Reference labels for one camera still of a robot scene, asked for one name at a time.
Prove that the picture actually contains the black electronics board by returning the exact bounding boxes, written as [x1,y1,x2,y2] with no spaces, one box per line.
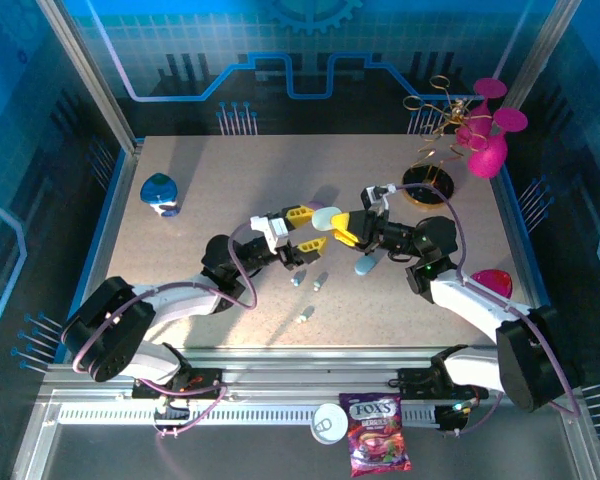
[435,399,477,435]

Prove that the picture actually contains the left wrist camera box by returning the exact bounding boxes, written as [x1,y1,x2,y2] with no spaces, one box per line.
[249,212,289,251]

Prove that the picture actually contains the mint earbud charging case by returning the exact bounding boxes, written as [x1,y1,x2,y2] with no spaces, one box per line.
[311,205,343,233]

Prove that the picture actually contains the aluminium frame post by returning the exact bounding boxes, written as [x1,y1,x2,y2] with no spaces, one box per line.
[34,0,137,154]
[499,0,584,109]

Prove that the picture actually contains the aluminium base frame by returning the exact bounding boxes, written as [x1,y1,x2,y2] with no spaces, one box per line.
[9,344,600,480]

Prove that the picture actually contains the gold wire glass rack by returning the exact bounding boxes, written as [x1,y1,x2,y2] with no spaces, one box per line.
[399,74,474,207]

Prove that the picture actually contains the magenta red bowl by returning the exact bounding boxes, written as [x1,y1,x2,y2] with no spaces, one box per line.
[470,268,514,301]

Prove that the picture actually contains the pink wine glass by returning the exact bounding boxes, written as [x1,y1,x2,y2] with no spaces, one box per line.
[467,107,529,180]
[454,77,509,151]

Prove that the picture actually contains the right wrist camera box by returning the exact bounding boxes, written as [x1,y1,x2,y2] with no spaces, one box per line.
[361,183,398,214]

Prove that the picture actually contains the purple Fox's candy bag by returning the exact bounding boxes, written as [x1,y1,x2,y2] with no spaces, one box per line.
[338,392,413,478]

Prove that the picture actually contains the blue white globe figurine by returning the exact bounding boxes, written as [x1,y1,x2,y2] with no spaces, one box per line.
[139,172,180,219]

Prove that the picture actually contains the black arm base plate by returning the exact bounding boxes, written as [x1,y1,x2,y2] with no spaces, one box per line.
[131,367,227,401]
[397,367,490,401]

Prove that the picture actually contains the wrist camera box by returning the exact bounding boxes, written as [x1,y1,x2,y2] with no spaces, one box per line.
[249,212,289,251]
[361,183,398,214]

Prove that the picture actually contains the white slotted cable duct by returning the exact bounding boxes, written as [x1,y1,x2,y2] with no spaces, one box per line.
[57,404,441,427]

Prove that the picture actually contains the white pull-tab can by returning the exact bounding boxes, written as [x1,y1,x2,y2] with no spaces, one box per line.
[310,402,350,445]

